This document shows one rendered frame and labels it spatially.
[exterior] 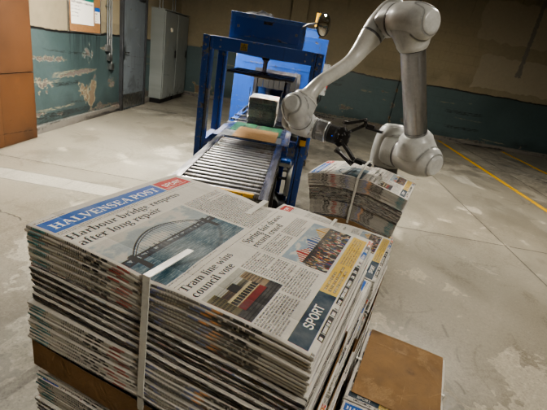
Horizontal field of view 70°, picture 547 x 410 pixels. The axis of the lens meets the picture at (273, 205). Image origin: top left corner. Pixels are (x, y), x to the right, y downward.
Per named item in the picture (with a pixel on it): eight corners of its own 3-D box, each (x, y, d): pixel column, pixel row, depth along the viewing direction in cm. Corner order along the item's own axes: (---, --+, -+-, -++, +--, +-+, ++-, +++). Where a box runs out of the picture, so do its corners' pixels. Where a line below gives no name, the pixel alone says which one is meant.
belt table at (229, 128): (286, 157, 329) (288, 146, 325) (211, 144, 330) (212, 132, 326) (290, 140, 394) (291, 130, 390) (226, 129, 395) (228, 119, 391)
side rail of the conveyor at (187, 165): (171, 205, 206) (172, 184, 202) (160, 202, 206) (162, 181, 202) (222, 148, 331) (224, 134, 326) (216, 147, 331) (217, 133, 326)
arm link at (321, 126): (317, 137, 173) (329, 141, 171) (309, 140, 165) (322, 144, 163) (322, 117, 169) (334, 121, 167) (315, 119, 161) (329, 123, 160)
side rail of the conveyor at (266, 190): (264, 222, 205) (268, 201, 201) (254, 220, 205) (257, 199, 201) (280, 159, 330) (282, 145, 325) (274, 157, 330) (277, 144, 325)
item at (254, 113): (274, 127, 394) (278, 101, 384) (245, 122, 394) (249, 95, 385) (277, 121, 429) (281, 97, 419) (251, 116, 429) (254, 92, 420)
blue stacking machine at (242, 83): (311, 168, 569) (343, 14, 493) (224, 153, 571) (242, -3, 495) (310, 146, 709) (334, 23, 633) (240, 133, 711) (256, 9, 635)
